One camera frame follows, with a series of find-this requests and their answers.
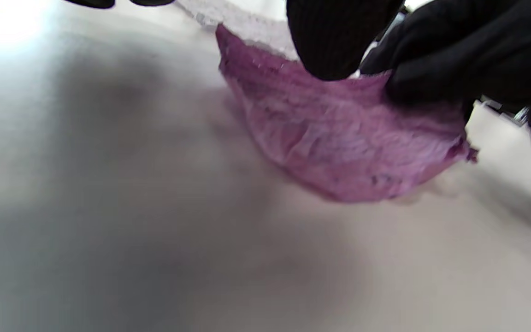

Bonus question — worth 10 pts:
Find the person's left hand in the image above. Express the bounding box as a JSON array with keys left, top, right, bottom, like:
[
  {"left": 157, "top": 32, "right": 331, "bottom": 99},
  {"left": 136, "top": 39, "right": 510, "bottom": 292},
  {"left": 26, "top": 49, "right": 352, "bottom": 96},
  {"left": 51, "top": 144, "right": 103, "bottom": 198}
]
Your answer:
[{"left": 63, "top": 0, "right": 531, "bottom": 121}]

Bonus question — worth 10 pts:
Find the white paper invoice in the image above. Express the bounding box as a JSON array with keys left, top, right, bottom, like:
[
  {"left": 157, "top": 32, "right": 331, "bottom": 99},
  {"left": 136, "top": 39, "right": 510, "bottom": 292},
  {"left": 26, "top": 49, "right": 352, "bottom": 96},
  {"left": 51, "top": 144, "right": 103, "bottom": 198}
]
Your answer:
[{"left": 176, "top": 0, "right": 299, "bottom": 61}]

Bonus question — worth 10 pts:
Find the pink paper invoice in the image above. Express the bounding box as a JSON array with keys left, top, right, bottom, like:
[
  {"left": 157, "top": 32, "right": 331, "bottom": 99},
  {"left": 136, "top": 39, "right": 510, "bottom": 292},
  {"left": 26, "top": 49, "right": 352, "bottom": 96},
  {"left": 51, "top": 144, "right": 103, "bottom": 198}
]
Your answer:
[{"left": 215, "top": 23, "right": 479, "bottom": 204}]

